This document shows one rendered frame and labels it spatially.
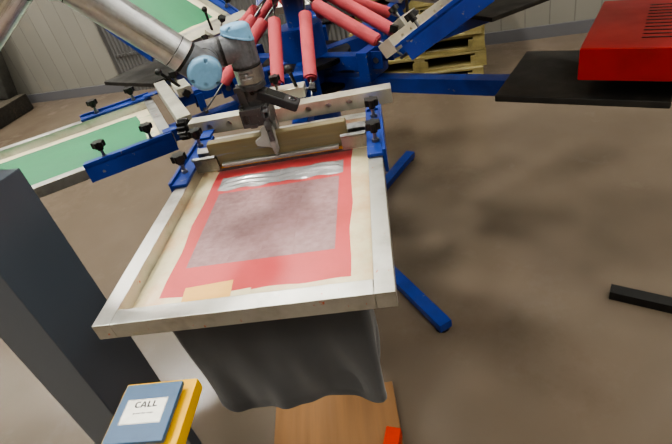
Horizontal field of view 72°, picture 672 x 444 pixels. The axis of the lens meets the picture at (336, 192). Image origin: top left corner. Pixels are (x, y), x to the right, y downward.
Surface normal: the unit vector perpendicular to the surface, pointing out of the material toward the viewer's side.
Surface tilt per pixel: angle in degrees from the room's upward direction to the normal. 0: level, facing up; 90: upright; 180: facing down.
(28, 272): 90
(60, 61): 90
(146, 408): 0
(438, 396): 0
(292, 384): 94
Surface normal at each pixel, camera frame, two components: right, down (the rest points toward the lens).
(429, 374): -0.20, -0.82
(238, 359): -0.09, 0.60
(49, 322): 0.95, -0.04
